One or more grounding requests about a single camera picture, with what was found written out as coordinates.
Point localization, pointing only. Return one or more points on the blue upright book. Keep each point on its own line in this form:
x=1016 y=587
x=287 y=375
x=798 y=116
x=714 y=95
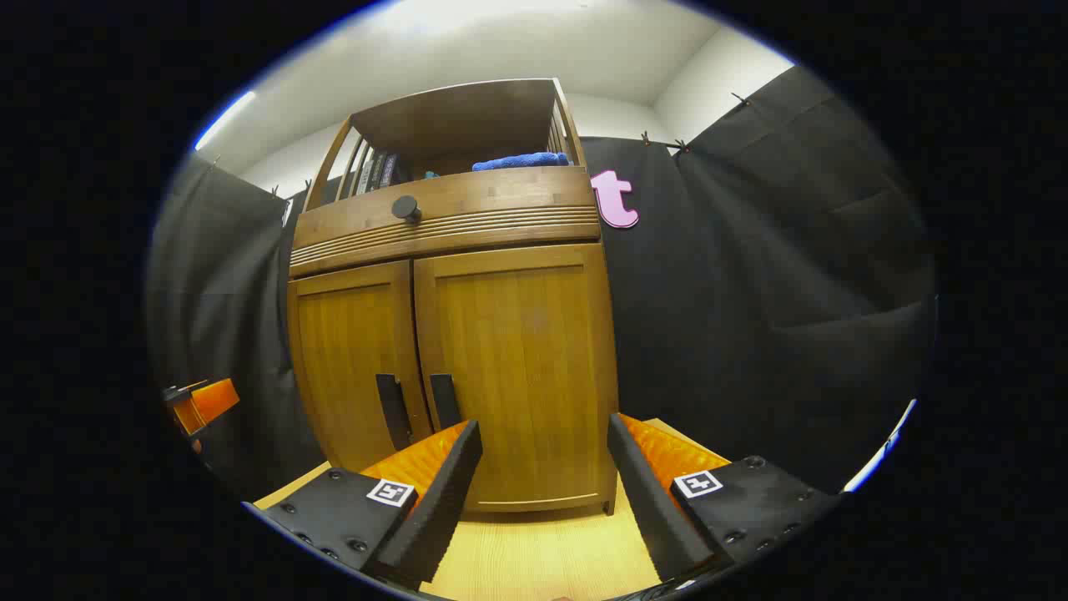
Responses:
x=389 y=169

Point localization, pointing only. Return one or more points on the grey upright book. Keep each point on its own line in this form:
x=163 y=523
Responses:
x=365 y=175

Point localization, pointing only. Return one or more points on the wooden cabinet drawer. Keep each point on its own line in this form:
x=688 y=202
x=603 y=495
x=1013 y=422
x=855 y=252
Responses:
x=501 y=209

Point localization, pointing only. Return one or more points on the dark upright book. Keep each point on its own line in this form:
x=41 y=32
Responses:
x=377 y=172

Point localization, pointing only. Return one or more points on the wooden shoe cabinet door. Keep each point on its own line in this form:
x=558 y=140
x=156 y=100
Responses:
x=342 y=359
x=526 y=351

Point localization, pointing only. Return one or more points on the wooden double-door shoe cabinet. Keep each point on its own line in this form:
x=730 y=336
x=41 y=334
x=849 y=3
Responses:
x=517 y=467

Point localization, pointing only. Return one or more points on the blue folded towel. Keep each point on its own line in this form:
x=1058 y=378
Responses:
x=521 y=161

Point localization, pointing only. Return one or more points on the black backdrop cloth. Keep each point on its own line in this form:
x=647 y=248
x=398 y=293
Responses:
x=751 y=292

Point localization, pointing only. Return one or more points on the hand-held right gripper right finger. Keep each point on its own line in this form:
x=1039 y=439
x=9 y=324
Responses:
x=647 y=501

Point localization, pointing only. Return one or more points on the black round drawer knob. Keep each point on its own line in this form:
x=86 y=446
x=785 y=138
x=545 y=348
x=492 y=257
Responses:
x=407 y=209

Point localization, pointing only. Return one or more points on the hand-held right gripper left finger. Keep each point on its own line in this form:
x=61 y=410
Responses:
x=446 y=501

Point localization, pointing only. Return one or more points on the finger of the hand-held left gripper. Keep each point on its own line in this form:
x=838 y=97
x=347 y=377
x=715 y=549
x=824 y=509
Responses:
x=213 y=399

